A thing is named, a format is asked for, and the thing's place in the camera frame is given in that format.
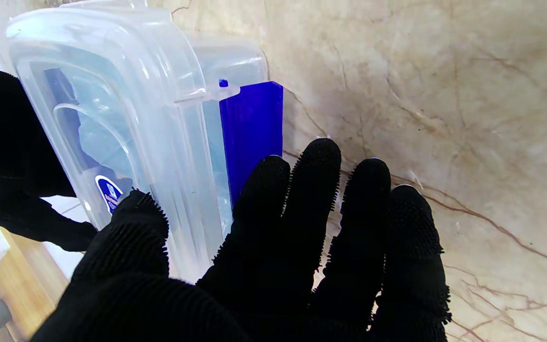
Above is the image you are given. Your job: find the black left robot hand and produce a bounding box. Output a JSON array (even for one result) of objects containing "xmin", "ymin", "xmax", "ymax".
[{"xmin": 31, "ymin": 138, "xmax": 452, "ymax": 342}]

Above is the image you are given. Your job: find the wooden kitchen countertop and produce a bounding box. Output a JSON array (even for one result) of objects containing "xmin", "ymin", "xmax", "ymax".
[{"xmin": 0, "ymin": 226, "xmax": 72, "ymax": 342}]

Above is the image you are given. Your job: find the clear crate with blue tape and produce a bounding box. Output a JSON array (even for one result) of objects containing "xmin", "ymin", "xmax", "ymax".
[{"xmin": 169, "ymin": 36, "xmax": 284, "ymax": 283}]

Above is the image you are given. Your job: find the clear lid with blue label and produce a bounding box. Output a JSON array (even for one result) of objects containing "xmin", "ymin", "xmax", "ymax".
[{"xmin": 7, "ymin": 0, "xmax": 241, "ymax": 283}]

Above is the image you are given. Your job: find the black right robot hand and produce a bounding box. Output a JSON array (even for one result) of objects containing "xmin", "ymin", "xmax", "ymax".
[{"xmin": 0, "ymin": 66, "xmax": 98, "ymax": 252}]

